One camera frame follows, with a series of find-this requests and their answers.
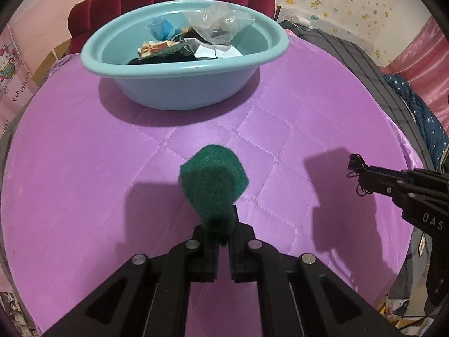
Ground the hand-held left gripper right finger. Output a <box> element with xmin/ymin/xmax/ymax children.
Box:
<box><xmin>229</xmin><ymin>204</ymin><xmax>404</xmax><ymax>337</ymax></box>

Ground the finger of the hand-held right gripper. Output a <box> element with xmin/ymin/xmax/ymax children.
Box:
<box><xmin>389</xmin><ymin>189</ymin><xmax>449</xmax><ymax>234</ymax></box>
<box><xmin>359</xmin><ymin>166</ymin><xmax>449</xmax><ymax>194</ymax></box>

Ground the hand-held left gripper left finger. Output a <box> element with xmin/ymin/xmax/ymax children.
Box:
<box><xmin>42</xmin><ymin>225</ymin><xmax>220</xmax><ymax>337</ymax></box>

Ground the bunch of black hair ties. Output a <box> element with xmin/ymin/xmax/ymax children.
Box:
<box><xmin>347</xmin><ymin>154</ymin><xmax>374</xmax><ymax>195</ymax></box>

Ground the green scouring pad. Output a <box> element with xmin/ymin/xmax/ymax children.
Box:
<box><xmin>180</xmin><ymin>145</ymin><xmax>249</xmax><ymax>244</ymax></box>

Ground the light blue plastic basin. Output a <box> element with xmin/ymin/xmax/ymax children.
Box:
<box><xmin>81</xmin><ymin>0</ymin><xmax>290</xmax><ymax>110</ymax></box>

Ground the white grey snack packet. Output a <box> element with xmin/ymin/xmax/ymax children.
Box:
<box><xmin>194</xmin><ymin>44</ymin><xmax>242</xmax><ymax>58</ymax></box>

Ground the blue wrapper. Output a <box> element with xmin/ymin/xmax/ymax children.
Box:
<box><xmin>145</xmin><ymin>17</ymin><xmax>181</xmax><ymax>41</ymax></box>

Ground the clear plastic bag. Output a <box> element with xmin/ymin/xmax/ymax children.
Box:
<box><xmin>182</xmin><ymin>2</ymin><xmax>255</xmax><ymax>44</ymax></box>

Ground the dark blue star-print garment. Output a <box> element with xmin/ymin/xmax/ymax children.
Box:
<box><xmin>382</xmin><ymin>74</ymin><xmax>449</xmax><ymax>162</ymax></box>

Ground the purple quilted table cover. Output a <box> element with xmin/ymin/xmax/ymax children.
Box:
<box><xmin>0</xmin><ymin>37</ymin><xmax>425</xmax><ymax>337</ymax></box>

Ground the grey plaid quilt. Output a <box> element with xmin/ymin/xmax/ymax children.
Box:
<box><xmin>277</xmin><ymin>17</ymin><xmax>432</xmax><ymax>169</ymax></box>

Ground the cardboard box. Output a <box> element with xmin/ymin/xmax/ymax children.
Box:
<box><xmin>30</xmin><ymin>38</ymin><xmax>72</xmax><ymax>86</ymax></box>

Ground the pink cartoon cat wall poster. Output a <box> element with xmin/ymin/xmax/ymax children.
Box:
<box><xmin>0</xmin><ymin>30</ymin><xmax>36</xmax><ymax>134</ymax></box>

